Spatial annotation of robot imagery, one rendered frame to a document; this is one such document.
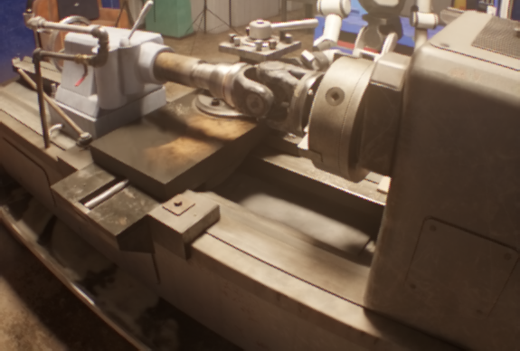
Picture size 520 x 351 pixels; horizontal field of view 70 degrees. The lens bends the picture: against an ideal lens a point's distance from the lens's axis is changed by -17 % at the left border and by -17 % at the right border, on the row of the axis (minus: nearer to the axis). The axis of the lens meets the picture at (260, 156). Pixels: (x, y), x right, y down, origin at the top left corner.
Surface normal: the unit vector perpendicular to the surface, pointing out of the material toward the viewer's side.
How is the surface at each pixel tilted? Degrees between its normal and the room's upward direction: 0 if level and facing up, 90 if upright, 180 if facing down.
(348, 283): 0
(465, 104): 90
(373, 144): 90
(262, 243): 0
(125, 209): 0
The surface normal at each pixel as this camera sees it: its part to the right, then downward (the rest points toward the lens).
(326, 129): -0.58, 0.27
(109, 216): 0.00, -0.86
